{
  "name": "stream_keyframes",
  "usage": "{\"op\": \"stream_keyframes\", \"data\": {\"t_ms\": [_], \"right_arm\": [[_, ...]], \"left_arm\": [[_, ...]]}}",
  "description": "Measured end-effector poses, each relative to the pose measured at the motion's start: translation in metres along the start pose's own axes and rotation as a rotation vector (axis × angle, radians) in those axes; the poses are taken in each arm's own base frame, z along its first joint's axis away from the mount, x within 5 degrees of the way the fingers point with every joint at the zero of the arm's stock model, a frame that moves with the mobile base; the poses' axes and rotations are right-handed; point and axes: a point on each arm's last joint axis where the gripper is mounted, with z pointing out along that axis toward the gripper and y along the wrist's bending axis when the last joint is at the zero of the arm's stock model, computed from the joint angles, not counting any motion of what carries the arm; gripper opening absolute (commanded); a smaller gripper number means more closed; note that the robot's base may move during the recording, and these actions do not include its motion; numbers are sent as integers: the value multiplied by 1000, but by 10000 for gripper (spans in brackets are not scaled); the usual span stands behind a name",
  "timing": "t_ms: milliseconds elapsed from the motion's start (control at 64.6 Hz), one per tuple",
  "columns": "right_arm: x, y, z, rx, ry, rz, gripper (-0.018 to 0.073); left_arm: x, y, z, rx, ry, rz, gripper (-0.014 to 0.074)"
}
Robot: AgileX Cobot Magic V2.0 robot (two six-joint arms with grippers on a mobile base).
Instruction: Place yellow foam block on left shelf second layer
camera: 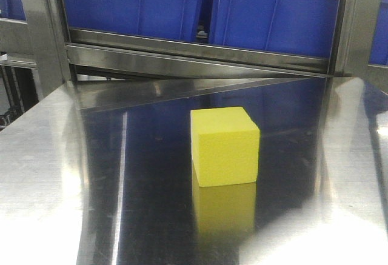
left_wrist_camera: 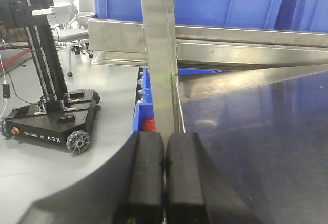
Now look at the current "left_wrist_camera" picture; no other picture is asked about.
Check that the stainless steel shelf rack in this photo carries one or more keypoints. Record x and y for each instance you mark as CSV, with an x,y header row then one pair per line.
x,y
194,77

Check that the red object in bin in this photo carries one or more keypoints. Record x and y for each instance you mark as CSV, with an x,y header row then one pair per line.
x,y
148,124

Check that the white office chair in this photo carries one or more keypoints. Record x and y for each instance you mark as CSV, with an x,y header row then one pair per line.
x,y
74,15

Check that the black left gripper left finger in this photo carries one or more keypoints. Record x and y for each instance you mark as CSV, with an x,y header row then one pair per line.
x,y
128,188

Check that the black ARX mobile robot base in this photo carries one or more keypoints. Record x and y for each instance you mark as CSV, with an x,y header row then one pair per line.
x,y
61,117

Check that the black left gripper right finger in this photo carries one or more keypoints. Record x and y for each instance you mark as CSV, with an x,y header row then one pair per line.
x,y
196,192

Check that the large blue plastic bin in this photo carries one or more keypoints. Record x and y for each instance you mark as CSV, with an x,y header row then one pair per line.
x,y
296,15

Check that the small blue bin below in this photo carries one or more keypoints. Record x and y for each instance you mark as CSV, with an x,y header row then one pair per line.
x,y
144,108

